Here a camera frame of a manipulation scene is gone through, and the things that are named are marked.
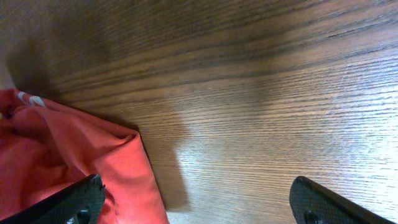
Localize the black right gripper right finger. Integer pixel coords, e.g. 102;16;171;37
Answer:
289;176;394;224

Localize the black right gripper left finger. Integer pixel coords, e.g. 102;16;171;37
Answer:
1;174;105;224

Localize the orange FRAM t-shirt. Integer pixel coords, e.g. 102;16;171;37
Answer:
1;89;168;223

